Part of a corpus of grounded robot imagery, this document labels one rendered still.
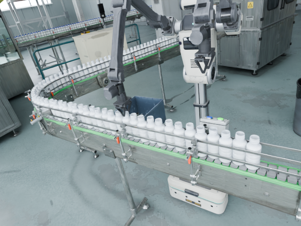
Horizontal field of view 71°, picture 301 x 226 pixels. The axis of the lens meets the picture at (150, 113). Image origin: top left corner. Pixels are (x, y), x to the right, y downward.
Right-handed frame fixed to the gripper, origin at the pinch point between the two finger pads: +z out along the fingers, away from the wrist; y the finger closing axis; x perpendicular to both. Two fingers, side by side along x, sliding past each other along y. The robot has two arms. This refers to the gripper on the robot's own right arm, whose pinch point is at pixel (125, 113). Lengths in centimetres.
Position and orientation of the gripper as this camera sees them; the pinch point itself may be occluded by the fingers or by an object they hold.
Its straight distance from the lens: 128.8
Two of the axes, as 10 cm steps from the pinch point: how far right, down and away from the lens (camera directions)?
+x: 8.4, 1.4, -5.3
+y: -5.2, 5.0, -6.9
